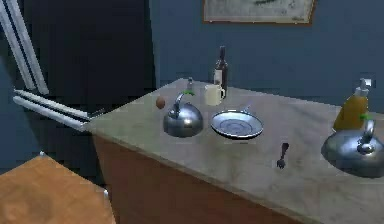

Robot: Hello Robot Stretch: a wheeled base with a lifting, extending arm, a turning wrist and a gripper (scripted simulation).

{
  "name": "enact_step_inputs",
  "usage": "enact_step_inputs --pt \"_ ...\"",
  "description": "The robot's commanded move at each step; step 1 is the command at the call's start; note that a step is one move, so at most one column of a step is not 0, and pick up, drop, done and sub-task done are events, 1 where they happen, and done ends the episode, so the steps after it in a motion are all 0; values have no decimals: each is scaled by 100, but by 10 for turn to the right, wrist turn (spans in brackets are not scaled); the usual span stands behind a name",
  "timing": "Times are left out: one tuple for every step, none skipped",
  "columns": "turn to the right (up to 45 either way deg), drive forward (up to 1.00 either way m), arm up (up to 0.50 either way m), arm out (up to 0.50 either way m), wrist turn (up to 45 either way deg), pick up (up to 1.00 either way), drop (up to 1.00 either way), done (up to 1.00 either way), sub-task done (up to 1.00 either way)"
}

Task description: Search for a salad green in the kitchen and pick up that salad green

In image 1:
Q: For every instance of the small steel kettle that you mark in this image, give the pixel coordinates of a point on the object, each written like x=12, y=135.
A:
x=183, y=121

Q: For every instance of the cream mug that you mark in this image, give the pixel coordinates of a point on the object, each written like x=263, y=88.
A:
x=213, y=95

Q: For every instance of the small grey shaker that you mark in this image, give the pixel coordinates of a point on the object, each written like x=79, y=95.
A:
x=190, y=85

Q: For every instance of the brown egg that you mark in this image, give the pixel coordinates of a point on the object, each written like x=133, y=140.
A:
x=160, y=102

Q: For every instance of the steel frying pan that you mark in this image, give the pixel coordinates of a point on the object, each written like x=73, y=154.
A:
x=237, y=125

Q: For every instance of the brown counter cabinet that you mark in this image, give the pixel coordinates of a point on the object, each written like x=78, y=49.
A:
x=200, y=160

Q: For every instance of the dark wine bottle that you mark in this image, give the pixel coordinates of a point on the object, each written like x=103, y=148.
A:
x=221, y=71

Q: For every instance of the dark fork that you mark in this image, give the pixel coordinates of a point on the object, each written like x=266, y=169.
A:
x=283, y=156

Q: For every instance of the black fridge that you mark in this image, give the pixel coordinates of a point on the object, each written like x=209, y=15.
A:
x=90, y=53

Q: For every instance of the yellow soap dispenser bottle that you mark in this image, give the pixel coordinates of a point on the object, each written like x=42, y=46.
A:
x=352, y=111

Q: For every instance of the large steel kettle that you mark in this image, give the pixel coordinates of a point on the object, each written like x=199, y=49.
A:
x=353, y=151

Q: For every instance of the brown wooden table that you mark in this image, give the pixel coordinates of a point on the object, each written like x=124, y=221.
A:
x=46, y=193

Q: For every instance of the framed wall picture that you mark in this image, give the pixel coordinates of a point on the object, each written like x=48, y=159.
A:
x=258, y=10

